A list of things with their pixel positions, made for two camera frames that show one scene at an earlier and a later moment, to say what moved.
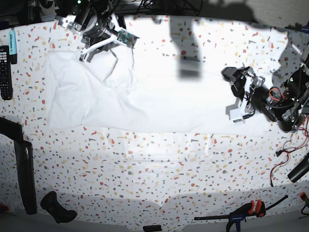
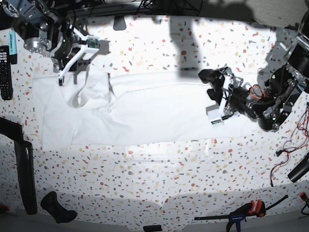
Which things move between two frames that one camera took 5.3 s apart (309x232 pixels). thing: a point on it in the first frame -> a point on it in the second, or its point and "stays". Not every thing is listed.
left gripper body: [99, 34] -> [90, 46]
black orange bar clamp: [257, 209] stays
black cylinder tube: [300, 170] stays
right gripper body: [245, 86] -> [224, 85]
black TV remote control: [6, 83] stays
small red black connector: [303, 196] stays
